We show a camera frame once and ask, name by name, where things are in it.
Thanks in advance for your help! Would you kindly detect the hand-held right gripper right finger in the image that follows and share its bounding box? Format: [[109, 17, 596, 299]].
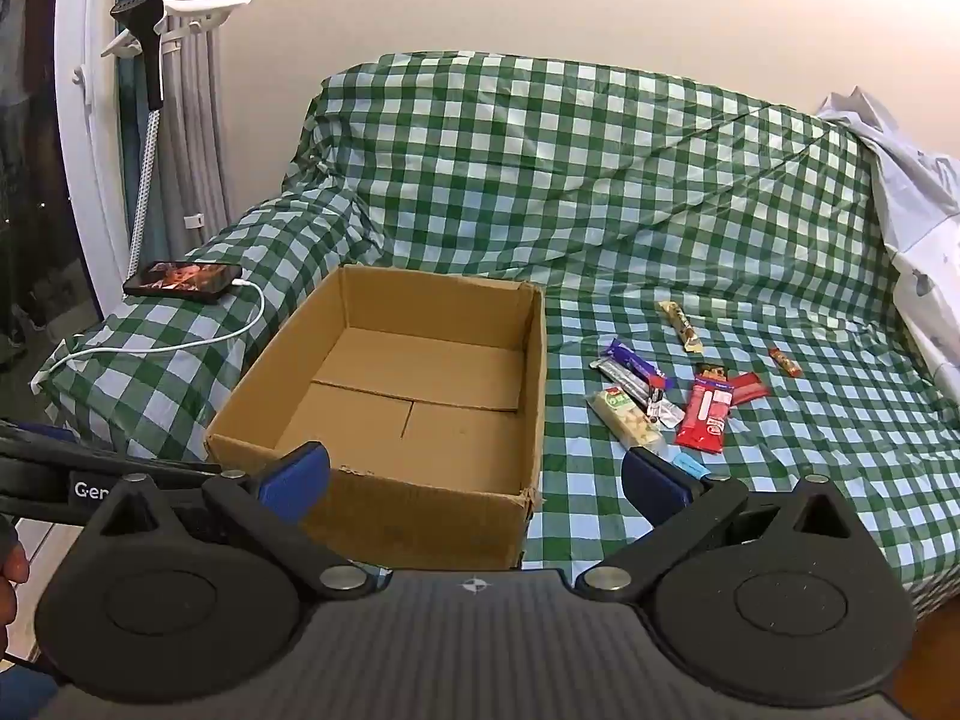
[[576, 446, 863, 593]]

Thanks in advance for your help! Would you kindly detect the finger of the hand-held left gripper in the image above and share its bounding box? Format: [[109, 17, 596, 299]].
[[0, 422, 226, 482]]

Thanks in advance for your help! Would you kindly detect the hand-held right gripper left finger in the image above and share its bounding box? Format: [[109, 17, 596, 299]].
[[82, 441, 376, 595]]

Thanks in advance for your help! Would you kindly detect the white and green nut packet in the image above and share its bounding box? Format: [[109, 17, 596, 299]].
[[585, 386, 666, 455]]

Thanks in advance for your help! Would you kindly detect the large red snack packet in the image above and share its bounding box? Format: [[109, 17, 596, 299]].
[[675, 377, 736, 455]]

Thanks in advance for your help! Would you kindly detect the black and red coffee stick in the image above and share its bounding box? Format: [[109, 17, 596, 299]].
[[645, 377, 686, 428]]

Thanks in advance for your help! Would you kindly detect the silver snack bar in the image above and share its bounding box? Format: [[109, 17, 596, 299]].
[[591, 358, 653, 407]]

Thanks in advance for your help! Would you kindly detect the purple chocolate bar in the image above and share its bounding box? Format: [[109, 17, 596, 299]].
[[606, 338, 666, 383]]

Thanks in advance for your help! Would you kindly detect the small red snack packet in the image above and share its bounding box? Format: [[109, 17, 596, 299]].
[[727, 371, 771, 407]]

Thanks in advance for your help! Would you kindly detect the brown cardboard box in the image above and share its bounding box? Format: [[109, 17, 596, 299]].
[[204, 264, 546, 571]]

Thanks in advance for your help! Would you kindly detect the person's left hand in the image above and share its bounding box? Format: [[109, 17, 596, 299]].
[[0, 521, 32, 661]]

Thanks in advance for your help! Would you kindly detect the gold snack bar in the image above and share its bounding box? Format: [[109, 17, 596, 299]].
[[658, 300, 704, 356]]

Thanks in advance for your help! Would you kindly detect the black smartphone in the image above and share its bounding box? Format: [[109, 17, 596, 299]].
[[122, 260, 245, 306]]

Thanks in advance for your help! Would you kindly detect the blue clothing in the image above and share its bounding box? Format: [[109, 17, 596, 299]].
[[0, 660, 57, 720]]

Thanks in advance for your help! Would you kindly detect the green checked sofa cover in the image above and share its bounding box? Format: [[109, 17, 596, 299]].
[[34, 51, 960, 593]]

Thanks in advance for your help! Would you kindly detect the white printed cloth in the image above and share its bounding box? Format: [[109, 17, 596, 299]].
[[816, 86, 960, 391]]

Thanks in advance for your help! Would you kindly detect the white steamer hanger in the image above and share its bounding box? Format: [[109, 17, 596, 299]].
[[100, 0, 252, 59]]

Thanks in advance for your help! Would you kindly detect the white charging cable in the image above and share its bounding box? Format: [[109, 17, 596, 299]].
[[30, 279, 265, 391]]

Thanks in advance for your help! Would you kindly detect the white door frame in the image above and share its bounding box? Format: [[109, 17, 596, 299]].
[[52, 0, 143, 323]]

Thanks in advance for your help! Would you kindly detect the black garment steamer with hose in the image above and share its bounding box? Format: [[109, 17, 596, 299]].
[[110, 0, 167, 290]]

